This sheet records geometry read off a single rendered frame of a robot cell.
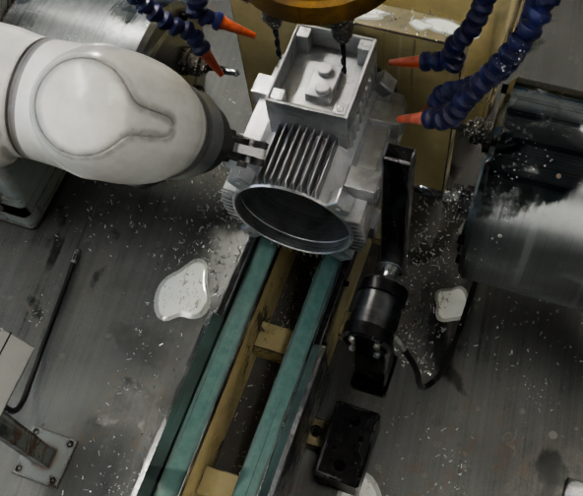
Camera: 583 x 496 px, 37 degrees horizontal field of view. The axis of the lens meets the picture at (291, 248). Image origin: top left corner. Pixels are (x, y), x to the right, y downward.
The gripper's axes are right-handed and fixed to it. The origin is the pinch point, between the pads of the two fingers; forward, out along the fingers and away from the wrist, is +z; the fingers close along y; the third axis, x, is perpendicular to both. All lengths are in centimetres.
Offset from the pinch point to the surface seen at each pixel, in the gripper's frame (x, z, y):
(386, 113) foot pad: -8.7, 9.4, -13.6
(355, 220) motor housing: 4.8, 4.2, -14.1
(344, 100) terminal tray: -8.6, 4.7, -9.0
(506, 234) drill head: 1.8, -0.3, -31.3
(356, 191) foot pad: 1.4, 4.3, -13.4
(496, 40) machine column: -22.7, 23.4, -23.4
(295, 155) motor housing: -0.9, 0.9, -5.9
